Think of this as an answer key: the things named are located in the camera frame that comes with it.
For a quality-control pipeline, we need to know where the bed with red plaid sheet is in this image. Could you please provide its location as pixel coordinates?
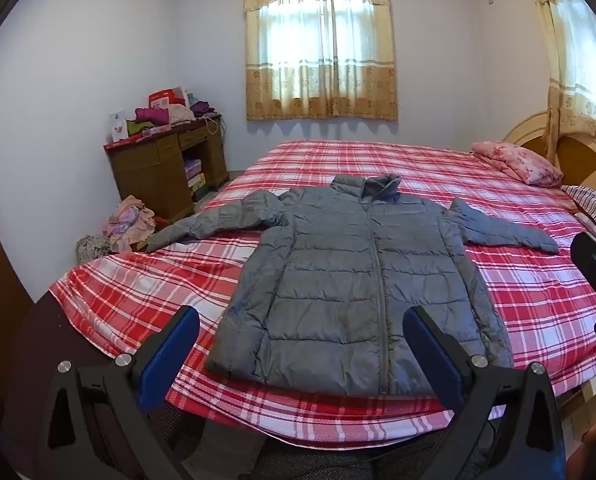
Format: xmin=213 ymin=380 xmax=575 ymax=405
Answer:
xmin=48 ymin=139 xmax=596 ymax=448

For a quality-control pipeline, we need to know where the white picture card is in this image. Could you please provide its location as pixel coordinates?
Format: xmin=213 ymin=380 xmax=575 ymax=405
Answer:
xmin=109 ymin=111 xmax=130 ymax=144

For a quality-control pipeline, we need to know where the red cardboard box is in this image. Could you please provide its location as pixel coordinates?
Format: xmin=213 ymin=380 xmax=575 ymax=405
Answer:
xmin=148 ymin=87 xmax=187 ymax=110

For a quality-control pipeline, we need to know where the grey puffer jacket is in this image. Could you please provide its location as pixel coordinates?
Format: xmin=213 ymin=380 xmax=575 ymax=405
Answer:
xmin=145 ymin=173 xmax=561 ymax=397

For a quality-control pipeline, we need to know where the grey patterned cloth bundle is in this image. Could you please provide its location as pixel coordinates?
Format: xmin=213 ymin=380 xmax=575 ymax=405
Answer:
xmin=75 ymin=234 xmax=114 ymax=265

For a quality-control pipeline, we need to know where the wooden headboard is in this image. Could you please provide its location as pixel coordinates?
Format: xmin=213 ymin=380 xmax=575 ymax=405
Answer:
xmin=502 ymin=112 xmax=596 ymax=202

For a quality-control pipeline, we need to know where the pale pink folded cloth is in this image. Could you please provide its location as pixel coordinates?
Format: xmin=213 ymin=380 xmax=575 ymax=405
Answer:
xmin=166 ymin=104 xmax=197 ymax=126

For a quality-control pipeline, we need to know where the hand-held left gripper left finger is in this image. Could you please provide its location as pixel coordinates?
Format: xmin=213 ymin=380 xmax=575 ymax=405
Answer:
xmin=42 ymin=305 xmax=201 ymax=480

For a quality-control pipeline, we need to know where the yellow patterned window curtain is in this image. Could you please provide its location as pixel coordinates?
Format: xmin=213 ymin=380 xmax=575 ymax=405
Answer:
xmin=244 ymin=0 xmax=399 ymax=122
xmin=520 ymin=0 xmax=596 ymax=165

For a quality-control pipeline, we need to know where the pile of pastel clothes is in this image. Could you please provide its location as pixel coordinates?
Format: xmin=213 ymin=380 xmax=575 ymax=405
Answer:
xmin=103 ymin=195 xmax=159 ymax=253

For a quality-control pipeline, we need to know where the brown wooden desk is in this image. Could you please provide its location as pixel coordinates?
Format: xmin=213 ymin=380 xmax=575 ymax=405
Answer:
xmin=103 ymin=118 xmax=231 ymax=224

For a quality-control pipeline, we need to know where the stack of coloured boxes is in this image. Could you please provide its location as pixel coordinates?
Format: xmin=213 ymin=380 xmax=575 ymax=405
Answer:
xmin=184 ymin=158 xmax=207 ymax=196

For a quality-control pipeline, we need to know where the magenta folded clothes pile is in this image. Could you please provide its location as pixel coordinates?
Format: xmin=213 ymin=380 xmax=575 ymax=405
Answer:
xmin=126 ymin=106 xmax=171 ymax=137

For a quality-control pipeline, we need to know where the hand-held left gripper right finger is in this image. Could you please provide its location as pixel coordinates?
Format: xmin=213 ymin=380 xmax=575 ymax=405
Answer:
xmin=402 ymin=306 xmax=566 ymax=480

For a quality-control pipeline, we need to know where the striped pillow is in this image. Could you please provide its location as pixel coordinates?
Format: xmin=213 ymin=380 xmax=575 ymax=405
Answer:
xmin=562 ymin=185 xmax=596 ymax=247

